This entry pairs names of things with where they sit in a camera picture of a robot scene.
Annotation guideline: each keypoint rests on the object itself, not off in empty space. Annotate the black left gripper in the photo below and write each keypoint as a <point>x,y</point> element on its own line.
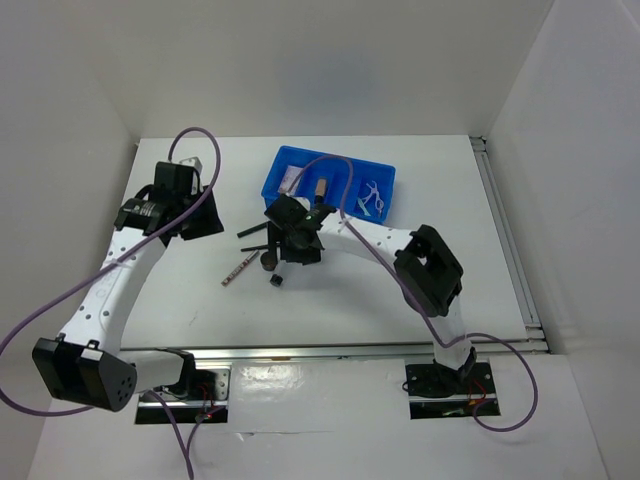
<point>210,224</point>

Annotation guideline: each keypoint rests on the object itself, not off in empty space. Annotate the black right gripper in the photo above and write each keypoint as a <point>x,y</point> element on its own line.
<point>307,256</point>

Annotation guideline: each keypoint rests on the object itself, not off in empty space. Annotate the clear bottle black cap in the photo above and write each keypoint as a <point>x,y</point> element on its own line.
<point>276,280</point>

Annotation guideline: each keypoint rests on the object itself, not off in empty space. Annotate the beige foundation bottle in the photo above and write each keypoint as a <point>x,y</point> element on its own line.
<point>320,190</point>

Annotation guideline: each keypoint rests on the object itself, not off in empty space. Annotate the clear blush palette case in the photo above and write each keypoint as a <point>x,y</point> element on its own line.
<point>290,180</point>

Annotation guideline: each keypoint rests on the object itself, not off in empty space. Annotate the mint green spatula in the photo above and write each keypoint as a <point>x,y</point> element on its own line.
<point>365,206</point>

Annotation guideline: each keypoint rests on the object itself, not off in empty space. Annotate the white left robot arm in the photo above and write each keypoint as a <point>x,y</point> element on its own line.
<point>84,363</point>

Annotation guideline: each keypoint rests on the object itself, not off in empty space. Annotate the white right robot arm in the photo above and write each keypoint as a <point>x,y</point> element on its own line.
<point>428,273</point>

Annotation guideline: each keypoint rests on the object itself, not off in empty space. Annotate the black makeup brush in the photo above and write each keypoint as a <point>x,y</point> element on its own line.
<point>264,247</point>

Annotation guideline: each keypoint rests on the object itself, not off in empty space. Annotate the round brown cosmetic jar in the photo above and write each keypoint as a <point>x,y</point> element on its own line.
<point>268,261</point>

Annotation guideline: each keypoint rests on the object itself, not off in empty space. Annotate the dark green gold mascara tube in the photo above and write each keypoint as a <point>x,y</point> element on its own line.
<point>252,230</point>

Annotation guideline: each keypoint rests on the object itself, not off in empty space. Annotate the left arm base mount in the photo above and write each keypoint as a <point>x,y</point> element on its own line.
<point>204,399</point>

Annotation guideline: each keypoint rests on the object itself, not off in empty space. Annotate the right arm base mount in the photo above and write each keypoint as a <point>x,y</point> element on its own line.
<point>429,397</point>

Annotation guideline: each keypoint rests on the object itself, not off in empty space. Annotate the aluminium front rail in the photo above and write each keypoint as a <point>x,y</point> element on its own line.
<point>317,352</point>

